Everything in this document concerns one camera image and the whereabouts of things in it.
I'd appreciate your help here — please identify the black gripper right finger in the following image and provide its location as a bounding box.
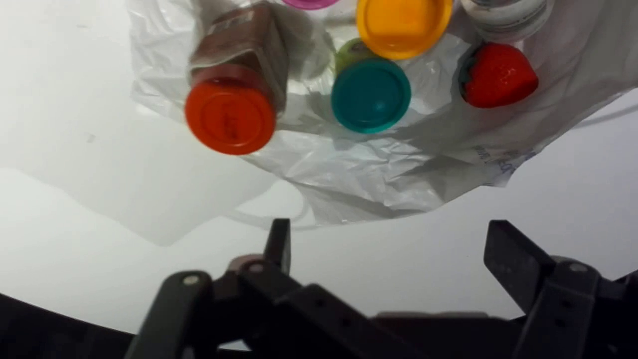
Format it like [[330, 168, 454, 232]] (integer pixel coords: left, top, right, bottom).
[[483, 218, 638, 359]]

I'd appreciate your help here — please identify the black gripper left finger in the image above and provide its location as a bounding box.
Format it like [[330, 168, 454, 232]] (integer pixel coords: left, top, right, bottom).
[[127, 218, 428, 359]]

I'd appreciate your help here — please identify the brown bottle orange cap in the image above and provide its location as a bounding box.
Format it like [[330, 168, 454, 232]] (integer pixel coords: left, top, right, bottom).
[[184, 2, 294, 158]]

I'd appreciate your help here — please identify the teal lid dough tub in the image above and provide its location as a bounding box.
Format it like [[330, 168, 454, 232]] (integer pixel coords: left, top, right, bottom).
[[330, 38, 414, 136]]

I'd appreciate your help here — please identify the pink lid dough tub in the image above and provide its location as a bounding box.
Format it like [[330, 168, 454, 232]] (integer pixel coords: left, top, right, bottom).
[[282, 0, 342, 12]]

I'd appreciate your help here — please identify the orange lid dough tub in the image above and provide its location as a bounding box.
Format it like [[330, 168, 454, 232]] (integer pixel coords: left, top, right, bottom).
[[354, 0, 457, 64]]

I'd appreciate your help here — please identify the white plastic bag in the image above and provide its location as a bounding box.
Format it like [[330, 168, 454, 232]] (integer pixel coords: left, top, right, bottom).
[[127, 0, 638, 230]]

